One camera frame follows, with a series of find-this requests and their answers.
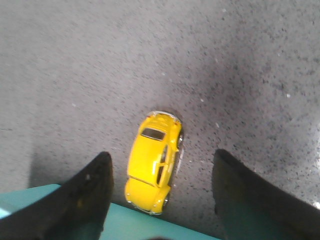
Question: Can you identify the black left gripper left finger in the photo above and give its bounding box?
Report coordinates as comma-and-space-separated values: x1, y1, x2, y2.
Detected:
0, 151, 114, 240

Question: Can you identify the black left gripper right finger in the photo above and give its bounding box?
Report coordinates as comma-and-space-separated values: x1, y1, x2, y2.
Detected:
212, 149, 320, 240

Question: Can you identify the yellow toy beetle car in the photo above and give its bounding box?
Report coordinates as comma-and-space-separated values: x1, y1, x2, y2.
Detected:
124, 110, 184, 215

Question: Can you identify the light blue storage box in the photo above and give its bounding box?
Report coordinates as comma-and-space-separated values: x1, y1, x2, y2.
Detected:
0, 184, 216, 240

